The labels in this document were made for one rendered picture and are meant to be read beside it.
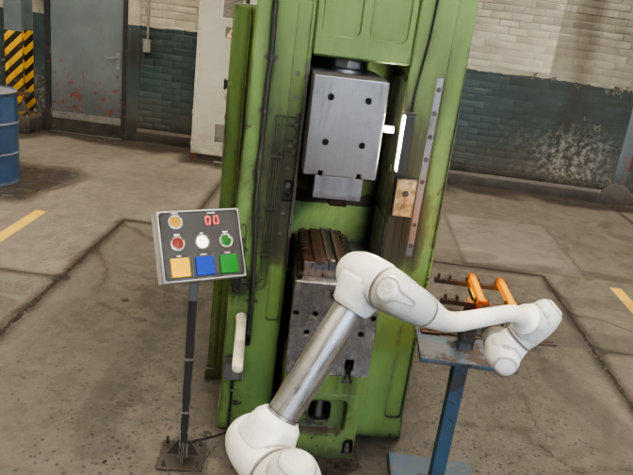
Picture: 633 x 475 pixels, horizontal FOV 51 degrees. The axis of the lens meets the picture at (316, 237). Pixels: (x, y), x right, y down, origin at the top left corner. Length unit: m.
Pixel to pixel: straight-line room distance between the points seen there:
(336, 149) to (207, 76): 5.55
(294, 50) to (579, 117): 6.67
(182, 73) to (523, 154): 4.51
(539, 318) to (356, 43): 1.31
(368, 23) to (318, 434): 1.84
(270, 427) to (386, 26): 1.65
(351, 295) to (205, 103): 6.45
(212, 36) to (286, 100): 5.36
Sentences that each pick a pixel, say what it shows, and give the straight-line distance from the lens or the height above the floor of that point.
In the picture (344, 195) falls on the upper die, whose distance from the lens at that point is 2.76.
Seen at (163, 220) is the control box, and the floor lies 1.17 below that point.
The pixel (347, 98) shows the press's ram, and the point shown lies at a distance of 2.67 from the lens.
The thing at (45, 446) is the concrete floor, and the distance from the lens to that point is 3.37.
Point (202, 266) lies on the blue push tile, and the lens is 2.63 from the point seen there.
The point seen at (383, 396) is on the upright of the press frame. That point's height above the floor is 0.25.
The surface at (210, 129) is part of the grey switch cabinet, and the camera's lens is 8.25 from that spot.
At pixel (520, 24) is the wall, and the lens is 8.79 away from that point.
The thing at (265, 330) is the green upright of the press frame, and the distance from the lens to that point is 3.13.
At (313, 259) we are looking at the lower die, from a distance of 2.88.
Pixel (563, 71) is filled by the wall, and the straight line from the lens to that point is 8.97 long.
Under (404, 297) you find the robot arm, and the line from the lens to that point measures 1.81.
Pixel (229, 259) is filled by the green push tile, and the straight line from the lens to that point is 2.67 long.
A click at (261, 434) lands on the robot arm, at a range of 1.98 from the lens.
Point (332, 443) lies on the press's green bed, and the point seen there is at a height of 0.10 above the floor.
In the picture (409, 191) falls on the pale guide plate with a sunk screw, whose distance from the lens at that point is 2.92.
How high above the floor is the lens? 2.03
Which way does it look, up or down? 19 degrees down
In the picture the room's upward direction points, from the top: 7 degrees clockwise
